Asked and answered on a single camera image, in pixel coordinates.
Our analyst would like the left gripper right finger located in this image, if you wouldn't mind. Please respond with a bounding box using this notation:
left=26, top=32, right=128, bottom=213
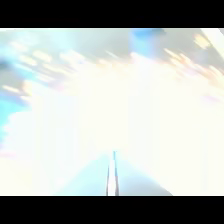
left=113, top=151, right=174, bottom=197

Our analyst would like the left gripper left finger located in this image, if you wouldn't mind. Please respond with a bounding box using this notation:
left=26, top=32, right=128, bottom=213
left=57, top=152, right=113, bottom=197

